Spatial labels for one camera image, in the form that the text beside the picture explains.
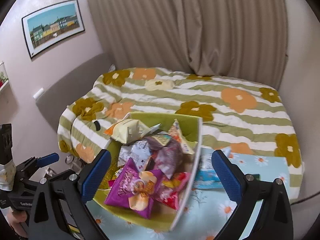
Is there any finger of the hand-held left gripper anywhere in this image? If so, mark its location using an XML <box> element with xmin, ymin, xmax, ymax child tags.
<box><xmin>15</xmin><ymin>154</ymin><xmax>60</xmax><ymax>179</ymax></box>

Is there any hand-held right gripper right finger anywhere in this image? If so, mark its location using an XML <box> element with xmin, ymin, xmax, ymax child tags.
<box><xmin>211</xmin><ymin>149</ymin><xmax>294</xmax><ymax>240</ymax></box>

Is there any person's left hand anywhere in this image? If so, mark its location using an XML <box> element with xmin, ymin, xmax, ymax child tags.
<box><xmin>7</xmin><ymin>209</ymin><xmax>28</xmax><ymax>238</ymax></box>

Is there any yellow snack packet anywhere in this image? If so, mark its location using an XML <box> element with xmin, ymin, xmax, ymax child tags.
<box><xmin>100</xmin><ymin>166</ymin><xmax>125</xmax><ymax>189</ymax></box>

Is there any beige curtain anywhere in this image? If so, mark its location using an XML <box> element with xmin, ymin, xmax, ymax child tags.
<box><xmin>84</xmin><ymin>0</ymin><xmax>288</xmax><ymax>77</ymax></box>

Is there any green cardboard box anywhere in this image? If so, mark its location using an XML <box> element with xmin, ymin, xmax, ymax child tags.
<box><xmin>93</xmin><ymin>111</ymin><xmax>202</xmax><ymax>232</ymax></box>

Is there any framed landscape picture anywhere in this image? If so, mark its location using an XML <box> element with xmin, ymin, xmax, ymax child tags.
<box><xmin>21</xmin><ymin>0</ymin><xmax>86</xmax><ymax>60</ymax></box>

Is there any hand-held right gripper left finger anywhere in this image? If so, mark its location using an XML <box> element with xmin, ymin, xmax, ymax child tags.
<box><xmin>28</xmin><ymin>149</ymin><xmax>112</xmax><ymax>240</ymax></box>

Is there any silver white snack packet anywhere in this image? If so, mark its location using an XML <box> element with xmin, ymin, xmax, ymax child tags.
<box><xmin>117</xmin><ymin>140</ymin><xmax>153</xmax><ymax>168</ymax></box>

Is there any light blue snack packet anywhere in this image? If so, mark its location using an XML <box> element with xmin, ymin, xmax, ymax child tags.
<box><xmin>194</xmin><ymin>150</ymin><xmax>225</xmax><ymax>189</ymax></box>

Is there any cream snack bag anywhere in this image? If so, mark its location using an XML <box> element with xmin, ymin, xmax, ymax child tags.
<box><xmin>104</xmin><ymin>119</ymin><xmax>153</xmax><ymax>145</ymax></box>

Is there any floral striped blanket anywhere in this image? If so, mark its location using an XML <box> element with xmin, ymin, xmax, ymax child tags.
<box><xmin>57</xmin><ymin>67</ymin><xmax>305</xmax><ymax>190</ymax></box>

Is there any brown snack bag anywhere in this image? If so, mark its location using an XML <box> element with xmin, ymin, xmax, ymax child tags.
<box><xmin>146</xmin><ymin>136</ymin><xmax>184</xmax><ymax>179</ymax></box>

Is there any daisy print blue cloth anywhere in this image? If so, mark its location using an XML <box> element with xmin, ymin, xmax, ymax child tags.
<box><xmin>85</xmin><ymin>152</ymin><xmax>292</xmax><ymax>240</ymax></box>

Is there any purple snack bag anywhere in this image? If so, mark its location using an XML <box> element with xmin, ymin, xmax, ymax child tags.
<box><xmin>104</xmin><ymin>158</ymin><xmax>163</xmax><ymax>218</ymax></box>

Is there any red snack packet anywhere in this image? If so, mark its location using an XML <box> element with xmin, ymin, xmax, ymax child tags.
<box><xmin>160</xmin><ymin>172</ymin><xmax>192</xmax><ymax>209</ymax></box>

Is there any white wall shelf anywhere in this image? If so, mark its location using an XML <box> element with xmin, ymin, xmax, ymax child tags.
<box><xmin>0</xmin><ymin>61</ymin><xmax>10</xmax><ymax>92</ymax></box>

